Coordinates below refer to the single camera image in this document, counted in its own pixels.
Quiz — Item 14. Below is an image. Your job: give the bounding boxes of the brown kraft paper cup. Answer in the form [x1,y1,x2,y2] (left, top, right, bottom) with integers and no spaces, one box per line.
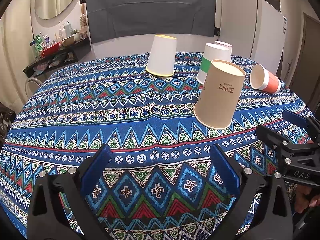
[194,60,246,129]

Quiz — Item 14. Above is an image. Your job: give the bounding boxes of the white cup yellow rim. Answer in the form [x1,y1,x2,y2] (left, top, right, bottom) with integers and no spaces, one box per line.
[145,34,177,77]

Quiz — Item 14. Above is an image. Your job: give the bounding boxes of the orange and white paper cup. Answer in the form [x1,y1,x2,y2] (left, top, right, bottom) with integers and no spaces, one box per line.
[249,64,281,94]

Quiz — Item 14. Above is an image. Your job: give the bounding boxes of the white cup green band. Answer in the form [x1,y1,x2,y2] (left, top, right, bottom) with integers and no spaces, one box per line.
[196,43,228,85]

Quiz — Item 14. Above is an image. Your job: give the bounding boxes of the white cup pink hearts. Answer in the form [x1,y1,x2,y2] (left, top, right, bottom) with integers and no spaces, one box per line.
[215,40,233,61]

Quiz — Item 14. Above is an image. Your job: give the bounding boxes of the person's right hand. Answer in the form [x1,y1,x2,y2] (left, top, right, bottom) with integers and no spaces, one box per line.
[295,185,320,213]

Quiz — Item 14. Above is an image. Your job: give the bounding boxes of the dark bag on chair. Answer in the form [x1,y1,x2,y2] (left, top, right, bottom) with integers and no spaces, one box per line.
[0,102,16,147]

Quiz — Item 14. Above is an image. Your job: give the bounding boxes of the white refrigerator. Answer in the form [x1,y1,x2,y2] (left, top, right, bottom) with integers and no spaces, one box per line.
[219,0,287,74]

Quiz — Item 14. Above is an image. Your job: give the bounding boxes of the blue patterned tablecloth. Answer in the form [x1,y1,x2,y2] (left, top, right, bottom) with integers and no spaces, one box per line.
[1,52,311,239]

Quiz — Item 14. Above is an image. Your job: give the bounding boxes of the transparent chair back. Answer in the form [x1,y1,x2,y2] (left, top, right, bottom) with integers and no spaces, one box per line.
[24,77,43,98]

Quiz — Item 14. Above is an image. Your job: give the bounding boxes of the red tray on shelf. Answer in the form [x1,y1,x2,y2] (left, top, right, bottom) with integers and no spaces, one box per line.
[41,42,60,57]

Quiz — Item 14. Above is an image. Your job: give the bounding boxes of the green plastic bottle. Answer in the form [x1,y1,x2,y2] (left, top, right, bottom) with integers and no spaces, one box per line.
[35,35,44,53]

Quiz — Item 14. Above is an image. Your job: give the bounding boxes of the beige mug on shelf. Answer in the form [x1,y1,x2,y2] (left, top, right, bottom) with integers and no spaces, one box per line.
[61,35,75,47]

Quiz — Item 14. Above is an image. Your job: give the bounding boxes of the small potted plant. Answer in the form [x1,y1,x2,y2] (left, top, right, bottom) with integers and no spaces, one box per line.
[72,29,80,41]

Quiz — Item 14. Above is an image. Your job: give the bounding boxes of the white pump bottle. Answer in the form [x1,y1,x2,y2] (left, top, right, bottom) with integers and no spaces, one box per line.
[65,21,73,37]

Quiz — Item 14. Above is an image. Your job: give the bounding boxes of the beige curtain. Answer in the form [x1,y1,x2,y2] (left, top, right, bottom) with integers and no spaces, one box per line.
[1,0,34,113]

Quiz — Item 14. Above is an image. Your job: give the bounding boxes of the black wall shelf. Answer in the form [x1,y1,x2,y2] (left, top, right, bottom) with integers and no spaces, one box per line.
[23,37,91,77]

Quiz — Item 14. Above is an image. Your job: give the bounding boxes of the wooden brush on wall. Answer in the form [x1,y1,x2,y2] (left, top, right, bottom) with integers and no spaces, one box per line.
[80,3,87,29]

